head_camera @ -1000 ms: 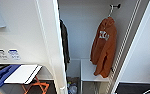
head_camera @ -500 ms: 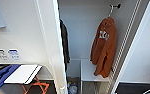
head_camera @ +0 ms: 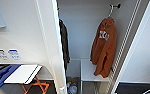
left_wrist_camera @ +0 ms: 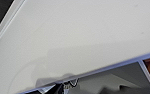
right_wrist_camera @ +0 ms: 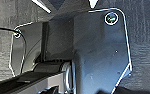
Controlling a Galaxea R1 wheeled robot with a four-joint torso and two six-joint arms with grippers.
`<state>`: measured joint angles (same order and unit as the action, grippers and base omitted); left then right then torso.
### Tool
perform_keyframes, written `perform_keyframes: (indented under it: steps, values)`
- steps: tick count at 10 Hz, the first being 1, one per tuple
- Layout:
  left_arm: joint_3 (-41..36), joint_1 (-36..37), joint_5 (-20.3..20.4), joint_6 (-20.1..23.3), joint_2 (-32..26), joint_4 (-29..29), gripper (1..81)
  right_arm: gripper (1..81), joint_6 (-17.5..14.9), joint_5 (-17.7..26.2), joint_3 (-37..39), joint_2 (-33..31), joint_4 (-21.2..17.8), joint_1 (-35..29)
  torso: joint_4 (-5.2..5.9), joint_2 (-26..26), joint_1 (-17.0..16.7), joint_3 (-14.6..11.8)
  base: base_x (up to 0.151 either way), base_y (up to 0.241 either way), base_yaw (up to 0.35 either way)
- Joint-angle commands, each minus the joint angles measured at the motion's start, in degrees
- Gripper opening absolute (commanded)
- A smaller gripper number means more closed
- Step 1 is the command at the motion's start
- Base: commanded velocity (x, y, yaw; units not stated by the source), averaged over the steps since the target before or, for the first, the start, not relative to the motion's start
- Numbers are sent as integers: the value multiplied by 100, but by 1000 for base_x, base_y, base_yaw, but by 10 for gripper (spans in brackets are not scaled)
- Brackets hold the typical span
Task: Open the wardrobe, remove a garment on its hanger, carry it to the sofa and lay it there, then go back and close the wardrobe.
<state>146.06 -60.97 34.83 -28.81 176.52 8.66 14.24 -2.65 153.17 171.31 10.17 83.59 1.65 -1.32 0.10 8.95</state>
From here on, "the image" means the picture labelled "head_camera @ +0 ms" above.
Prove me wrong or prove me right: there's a dark grey hanging garment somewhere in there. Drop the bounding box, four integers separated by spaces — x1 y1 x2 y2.
58 18 72 65

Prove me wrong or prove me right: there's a white wardrobe carcass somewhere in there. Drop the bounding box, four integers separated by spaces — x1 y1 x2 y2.
35 0 150 94

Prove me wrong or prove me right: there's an orange hooded sweatshirt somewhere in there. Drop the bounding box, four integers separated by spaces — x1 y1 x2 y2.
89 16 118 79

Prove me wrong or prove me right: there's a dark storage bin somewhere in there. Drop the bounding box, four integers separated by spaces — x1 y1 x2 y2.
66 76 81 94

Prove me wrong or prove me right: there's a pale plastic bottle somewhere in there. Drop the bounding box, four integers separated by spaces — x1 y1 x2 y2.
68 85 78 94

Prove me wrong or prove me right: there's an orange folding stand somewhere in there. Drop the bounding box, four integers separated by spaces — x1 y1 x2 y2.
21 77 51 94

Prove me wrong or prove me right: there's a white flat board dark edge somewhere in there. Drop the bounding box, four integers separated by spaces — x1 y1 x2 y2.
3 64 44 85

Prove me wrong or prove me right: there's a black hanger rail bracket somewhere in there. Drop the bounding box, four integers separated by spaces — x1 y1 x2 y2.
110 3 123 9

